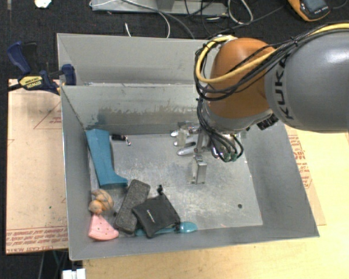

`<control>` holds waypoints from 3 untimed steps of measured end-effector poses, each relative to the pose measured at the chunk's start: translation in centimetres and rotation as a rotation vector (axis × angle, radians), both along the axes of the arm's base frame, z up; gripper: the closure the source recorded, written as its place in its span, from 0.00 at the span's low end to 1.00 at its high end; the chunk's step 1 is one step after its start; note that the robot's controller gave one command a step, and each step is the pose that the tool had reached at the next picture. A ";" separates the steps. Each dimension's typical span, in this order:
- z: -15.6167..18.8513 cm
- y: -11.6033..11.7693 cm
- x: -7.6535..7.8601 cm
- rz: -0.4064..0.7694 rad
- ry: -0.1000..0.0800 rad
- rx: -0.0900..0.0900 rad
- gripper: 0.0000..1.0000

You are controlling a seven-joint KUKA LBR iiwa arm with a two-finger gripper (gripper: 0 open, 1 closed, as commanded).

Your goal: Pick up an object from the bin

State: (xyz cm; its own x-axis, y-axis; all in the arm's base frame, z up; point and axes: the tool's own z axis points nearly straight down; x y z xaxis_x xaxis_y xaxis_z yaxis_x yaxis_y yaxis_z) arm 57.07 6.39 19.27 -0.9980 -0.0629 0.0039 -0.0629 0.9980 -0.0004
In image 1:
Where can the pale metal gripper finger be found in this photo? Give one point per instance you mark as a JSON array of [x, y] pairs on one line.
[[194, 171], [201, 173]]

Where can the shiny chrome metal tool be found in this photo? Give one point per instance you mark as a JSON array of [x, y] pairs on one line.
[[186, 150]]

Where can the black cloth pouch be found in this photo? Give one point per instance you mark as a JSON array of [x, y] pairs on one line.
[[157, 214]]

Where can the light blue plastic spoon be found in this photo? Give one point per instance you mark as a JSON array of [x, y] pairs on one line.
[[187, 227]]

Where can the grey metal bin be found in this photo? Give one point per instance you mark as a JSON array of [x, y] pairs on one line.
[[163, 112]]

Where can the dark grey felt block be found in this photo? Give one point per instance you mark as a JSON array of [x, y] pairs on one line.
[[132, 205]]

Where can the small black clip with hook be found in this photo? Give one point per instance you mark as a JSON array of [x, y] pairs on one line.
[[119, 137]]

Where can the teal toy boot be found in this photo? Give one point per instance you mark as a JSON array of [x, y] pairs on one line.
[[103, 155]]

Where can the tan toy snail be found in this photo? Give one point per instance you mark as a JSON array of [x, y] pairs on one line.
[[100, 200]]

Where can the pink dotted wedge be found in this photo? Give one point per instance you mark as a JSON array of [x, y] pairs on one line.
[[100, 230]]

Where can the brown cardboard board red print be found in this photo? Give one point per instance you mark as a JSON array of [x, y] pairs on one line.
[[32, 155]]

